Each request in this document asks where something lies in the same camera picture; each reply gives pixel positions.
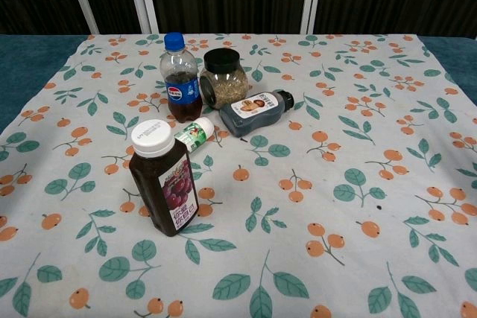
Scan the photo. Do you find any grey squeeze bottle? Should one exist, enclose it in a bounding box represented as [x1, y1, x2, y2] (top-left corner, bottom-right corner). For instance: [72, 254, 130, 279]
[218, 89, 295, 137]

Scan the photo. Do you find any small green white bottle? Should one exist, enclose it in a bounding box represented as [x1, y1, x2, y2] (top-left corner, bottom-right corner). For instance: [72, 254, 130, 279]
[174, 116, 215, 154]

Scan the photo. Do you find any cola bottle with blue cap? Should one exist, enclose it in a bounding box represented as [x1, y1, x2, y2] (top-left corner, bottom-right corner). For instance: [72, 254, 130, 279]
[159, 32, 203, 124]

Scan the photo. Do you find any dark juice bottle white cap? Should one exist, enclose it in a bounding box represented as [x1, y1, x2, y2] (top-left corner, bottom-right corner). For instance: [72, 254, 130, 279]
[128, 119, 200, 238]

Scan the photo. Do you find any glass jar with black lid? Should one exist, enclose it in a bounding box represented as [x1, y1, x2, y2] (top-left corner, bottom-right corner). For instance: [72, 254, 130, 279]
[199, 48, 249, 111]

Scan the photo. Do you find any floral orange leaf tablecloth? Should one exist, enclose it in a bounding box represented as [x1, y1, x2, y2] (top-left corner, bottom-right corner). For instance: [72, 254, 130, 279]
[0, 33, 477, 318]

